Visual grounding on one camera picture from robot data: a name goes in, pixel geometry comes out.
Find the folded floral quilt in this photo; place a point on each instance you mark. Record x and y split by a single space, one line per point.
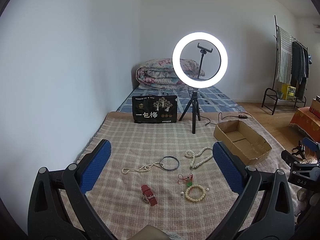
160 74

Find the dark blue bangle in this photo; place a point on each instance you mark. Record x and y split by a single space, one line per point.
169 163

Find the red cord pendant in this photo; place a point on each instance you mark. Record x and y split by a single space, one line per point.
187 180

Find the cardboard box with books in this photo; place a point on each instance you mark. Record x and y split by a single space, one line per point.
315 106

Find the blue checkered bed sheet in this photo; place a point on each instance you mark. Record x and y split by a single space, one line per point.
210 99

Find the black tripod stand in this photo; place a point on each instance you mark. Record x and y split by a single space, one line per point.
194 103

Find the small black floor tripod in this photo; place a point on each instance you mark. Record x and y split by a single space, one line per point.
299 150

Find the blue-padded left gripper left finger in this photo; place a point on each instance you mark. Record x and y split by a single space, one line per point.
59 208

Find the yellow box on rack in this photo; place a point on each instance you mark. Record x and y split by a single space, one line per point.
288 92

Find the black snack bag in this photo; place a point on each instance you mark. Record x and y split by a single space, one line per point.
151 109

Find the brown cardboard box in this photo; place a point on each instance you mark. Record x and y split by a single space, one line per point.
243 141

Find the beige plaid blanket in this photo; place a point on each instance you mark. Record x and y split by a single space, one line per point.
134 191

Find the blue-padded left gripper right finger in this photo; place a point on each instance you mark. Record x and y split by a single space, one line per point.
263 208

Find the black phone holder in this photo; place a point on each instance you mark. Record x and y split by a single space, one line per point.
203 52

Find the orange cloth covered table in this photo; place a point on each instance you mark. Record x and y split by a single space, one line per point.
308 122

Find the dark hanging clothes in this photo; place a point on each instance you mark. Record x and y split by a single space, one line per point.
299 69

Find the striped hanging cloth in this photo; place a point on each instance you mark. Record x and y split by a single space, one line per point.
284 56

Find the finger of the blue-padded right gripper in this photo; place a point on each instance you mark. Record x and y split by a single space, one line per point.
313 146

